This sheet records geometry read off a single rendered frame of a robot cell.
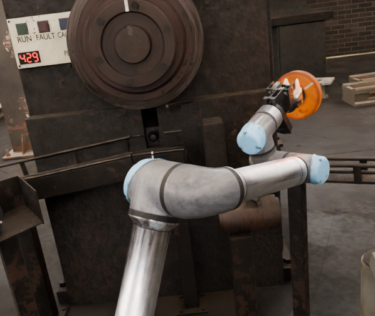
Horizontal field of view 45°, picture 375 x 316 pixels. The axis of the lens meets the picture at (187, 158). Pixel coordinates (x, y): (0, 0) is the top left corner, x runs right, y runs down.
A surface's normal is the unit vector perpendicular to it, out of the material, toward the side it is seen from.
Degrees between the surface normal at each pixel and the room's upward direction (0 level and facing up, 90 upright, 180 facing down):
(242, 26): 90
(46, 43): 90
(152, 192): 77
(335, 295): 0
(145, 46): 90
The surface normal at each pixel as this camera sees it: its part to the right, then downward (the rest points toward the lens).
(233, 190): 0.56, -0.03
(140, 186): -0.69, -0.17
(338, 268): -0.11, -0.94
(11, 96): 0.00, 0.33
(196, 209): 0.04, 0.56
